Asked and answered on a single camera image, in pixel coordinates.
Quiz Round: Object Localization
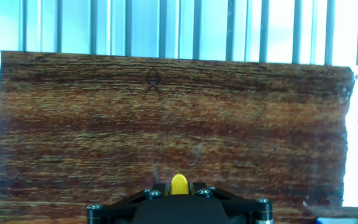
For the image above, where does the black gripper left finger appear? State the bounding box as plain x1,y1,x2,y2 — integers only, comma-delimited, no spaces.
86,182,171,224

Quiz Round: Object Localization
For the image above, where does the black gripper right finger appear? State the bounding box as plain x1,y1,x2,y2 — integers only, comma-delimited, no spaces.
188,182,274,224

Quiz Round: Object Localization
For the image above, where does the yellow bubble ring wand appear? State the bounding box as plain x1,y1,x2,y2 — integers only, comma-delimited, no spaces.
170,174,190,196

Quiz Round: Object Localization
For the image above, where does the wood grain table mat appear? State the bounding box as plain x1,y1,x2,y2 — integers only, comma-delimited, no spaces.
0,49,358,224

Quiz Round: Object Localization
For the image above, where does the blue tissue pack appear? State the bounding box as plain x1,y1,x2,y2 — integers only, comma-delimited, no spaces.
315,217,358,224

